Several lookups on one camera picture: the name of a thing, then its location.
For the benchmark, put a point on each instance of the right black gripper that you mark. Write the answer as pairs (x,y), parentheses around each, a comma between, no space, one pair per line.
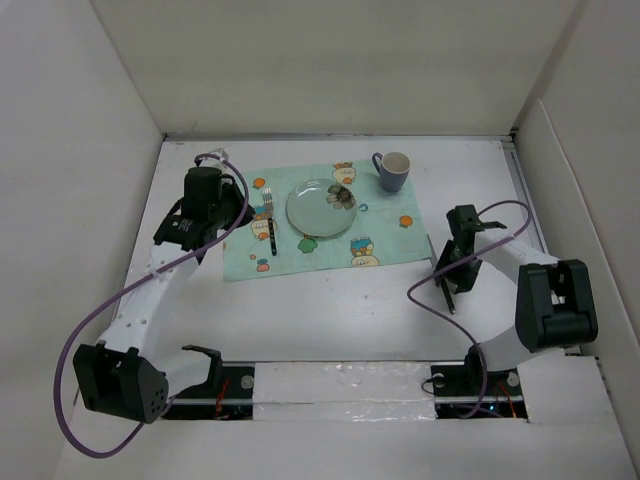
(466,280)

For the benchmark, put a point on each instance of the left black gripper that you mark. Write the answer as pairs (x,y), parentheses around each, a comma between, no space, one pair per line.
(244,213)

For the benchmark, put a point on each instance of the silver table knife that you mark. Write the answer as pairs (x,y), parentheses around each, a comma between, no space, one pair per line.
(439,281)

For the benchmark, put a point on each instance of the green floral plate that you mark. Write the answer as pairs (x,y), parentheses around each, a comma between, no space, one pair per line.
(321,208)

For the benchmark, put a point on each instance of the lavender mug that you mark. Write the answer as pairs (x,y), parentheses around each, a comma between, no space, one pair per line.
(393,170)

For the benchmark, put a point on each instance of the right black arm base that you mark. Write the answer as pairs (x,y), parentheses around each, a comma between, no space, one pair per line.
(460,390)

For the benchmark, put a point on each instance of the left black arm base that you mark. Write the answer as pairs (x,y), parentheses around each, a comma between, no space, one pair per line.
(226,395)

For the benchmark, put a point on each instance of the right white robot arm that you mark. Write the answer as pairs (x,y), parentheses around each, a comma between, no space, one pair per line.
(554,302)

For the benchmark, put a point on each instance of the fork with black handle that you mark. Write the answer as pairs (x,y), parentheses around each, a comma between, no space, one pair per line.
(269,208)

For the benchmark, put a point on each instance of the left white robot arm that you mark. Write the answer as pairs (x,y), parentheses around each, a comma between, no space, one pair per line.
(122,374)

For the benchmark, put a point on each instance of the green cartoon print cloth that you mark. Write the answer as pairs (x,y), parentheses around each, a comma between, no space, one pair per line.
(388,228)

